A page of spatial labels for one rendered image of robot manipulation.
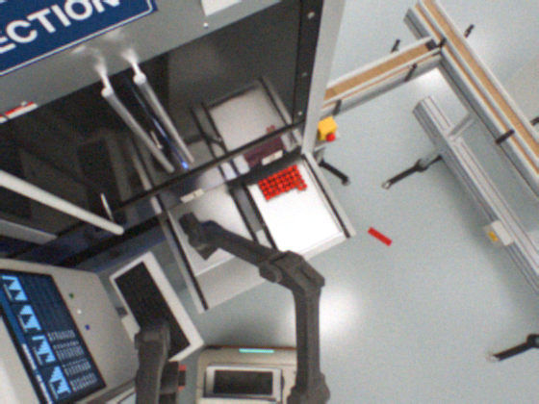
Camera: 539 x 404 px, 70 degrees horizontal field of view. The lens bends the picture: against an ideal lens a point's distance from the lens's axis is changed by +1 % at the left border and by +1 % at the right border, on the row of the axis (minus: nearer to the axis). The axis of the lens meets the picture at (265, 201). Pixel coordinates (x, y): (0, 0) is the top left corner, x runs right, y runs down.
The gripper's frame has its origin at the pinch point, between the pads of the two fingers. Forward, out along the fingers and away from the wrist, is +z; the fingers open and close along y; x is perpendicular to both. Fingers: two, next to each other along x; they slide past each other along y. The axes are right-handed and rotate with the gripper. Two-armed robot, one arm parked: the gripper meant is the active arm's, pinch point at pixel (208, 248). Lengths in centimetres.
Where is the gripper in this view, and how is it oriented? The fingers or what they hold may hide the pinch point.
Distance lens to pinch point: 151.7
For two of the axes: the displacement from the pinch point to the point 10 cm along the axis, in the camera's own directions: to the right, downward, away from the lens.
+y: -6.8, -6.9, 2.5
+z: 0.6, 2.8, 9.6
